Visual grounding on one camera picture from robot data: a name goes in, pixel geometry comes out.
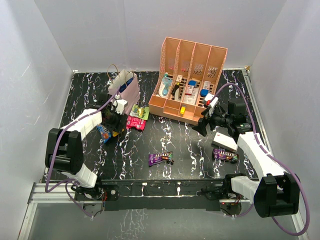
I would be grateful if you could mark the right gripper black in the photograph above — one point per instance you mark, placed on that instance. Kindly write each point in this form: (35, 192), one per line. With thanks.
(203, 122)

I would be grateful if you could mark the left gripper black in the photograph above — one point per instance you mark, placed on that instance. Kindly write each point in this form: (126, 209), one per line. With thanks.
(117, 126)

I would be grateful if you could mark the blue M&M's packet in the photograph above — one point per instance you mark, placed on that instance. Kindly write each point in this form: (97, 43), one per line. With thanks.
(104, 133)

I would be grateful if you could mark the green candy packet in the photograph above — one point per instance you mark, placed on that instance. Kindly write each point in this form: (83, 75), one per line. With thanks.
(140, 112)

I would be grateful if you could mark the pale pink paper bag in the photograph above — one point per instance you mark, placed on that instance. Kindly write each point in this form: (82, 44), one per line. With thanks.
(131, 94)

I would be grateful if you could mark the blue Burts chips bag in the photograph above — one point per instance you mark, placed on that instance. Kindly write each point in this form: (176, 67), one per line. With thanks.
(125, 85)

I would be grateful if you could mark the purple M&M's packet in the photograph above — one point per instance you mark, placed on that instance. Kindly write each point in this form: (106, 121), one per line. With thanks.
(225, 156)
(156, 158)

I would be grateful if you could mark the yellow M&M's packet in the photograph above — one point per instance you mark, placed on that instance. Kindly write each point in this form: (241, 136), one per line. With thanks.
(114, 134)

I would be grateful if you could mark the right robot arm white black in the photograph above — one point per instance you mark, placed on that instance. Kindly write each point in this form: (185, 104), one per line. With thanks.
(276, 192)

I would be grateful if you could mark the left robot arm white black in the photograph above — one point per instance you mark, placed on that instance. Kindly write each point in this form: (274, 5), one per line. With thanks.
(64, 149)

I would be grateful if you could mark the pink candy packet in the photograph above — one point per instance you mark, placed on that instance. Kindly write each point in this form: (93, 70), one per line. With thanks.
(135, 122)

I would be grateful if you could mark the small yellow box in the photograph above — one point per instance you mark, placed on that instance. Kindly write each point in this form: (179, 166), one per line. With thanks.
(182, 110)

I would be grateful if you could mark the white plastic packet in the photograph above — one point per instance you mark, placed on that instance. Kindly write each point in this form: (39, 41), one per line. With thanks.
(190, 99)

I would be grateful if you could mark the blue white item pack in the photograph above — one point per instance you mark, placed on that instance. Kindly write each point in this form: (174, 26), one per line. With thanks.
(206, 88)

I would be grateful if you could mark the white rectangular box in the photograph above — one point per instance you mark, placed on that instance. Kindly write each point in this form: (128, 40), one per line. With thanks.
(225, 142)

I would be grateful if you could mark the black yellow utility knife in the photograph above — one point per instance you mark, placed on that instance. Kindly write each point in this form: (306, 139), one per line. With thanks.
(176, 92)

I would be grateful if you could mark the orange desk file organizer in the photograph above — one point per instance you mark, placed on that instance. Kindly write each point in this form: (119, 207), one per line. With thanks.
(184, 60)

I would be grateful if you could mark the light blue tape dispenser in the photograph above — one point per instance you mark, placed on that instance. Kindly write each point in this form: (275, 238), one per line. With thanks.
(165, 85)

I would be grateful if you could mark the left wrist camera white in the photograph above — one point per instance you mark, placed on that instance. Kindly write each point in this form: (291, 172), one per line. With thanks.
(119, 104)

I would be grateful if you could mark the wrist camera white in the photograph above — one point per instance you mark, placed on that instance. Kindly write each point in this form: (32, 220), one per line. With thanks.
(210, 101)
(119, 104)

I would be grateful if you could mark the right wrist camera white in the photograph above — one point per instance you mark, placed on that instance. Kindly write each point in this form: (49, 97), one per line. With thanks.
(210, 101)

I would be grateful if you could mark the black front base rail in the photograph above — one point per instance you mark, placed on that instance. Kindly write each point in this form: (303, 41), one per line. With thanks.
(172, 194)

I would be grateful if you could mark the aluminium frame rail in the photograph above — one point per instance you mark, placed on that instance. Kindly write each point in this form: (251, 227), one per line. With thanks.
(61, 216)

